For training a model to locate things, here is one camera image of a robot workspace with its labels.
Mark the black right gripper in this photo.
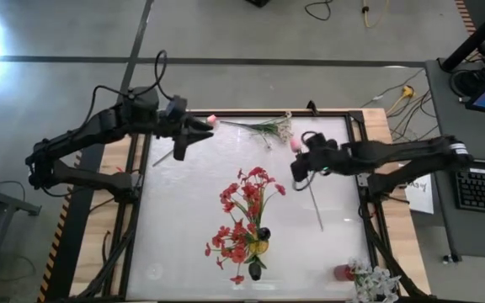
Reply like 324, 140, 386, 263
290, 132, 347, 183

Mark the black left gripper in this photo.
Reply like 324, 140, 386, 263
157, 95, 216, 162

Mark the small white blossom sprig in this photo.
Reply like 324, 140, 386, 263
220, 111, 295, 149

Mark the red flower bunch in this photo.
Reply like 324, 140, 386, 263
219, 166, 288, 245
203, 218, 269, 285

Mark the yellow glass vase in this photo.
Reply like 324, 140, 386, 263
248, 238, 270, 256

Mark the red glass vase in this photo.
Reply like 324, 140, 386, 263
333, 263, 357, 283

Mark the large white flower bunch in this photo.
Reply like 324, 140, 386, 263
345, 257, 402, 303

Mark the white paper sheet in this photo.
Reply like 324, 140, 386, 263
404, 172, 435, 215

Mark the grey desk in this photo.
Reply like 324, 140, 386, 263
425, 58, 485, 164

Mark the black base with hazard stripes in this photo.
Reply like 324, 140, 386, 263
35, 129, 109, 303

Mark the black keyboard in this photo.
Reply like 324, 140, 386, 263
455, 167, 485, 216

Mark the black diagonal pole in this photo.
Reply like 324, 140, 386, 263
440, 0, 485, 72

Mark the hazard striped edge strip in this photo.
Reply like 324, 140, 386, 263
455, 0, 477, 35

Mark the grey metal stand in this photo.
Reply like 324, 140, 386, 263
0, 167, 43, 279

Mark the black metal table frame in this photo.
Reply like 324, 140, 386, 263
118, 109, 397, 302

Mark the yellow plug with cable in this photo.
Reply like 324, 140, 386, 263
386, 85, 416, 117

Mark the black floor cable bundle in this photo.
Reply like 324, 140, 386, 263
387, 88, 440, 147

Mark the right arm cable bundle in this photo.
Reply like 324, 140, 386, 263
362, 201, 427, 300

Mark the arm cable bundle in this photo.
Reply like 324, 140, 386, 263
76, 226, 136, 300
362, 201, 427, 300

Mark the black looped floor cable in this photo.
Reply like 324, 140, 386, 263
304, 0, 334, 22

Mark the yellow floor cable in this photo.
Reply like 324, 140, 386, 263
362, 0, 391, 29

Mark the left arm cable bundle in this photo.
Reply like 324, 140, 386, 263
76, 226, 136, 300

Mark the coiled black cable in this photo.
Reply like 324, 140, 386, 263
450, 66, 485, 100

